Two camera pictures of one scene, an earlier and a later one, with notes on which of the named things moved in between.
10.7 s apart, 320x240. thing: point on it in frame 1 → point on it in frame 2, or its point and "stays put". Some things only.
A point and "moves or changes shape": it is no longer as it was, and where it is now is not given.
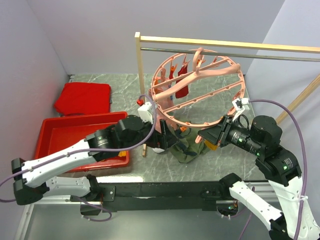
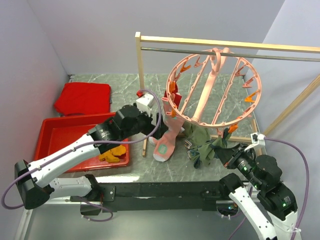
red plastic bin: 55,133 stays put
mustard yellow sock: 211,146 moves or changes shape
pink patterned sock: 164,109 moves or changes shape
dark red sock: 184,91 → 178,98
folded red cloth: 84,98 stays put
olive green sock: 199,148 moves or changes shape
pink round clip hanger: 199,88 moves or changes shape
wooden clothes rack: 286,47 stays put
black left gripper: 164,140 → 150,127
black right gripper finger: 212,133 → 225,154
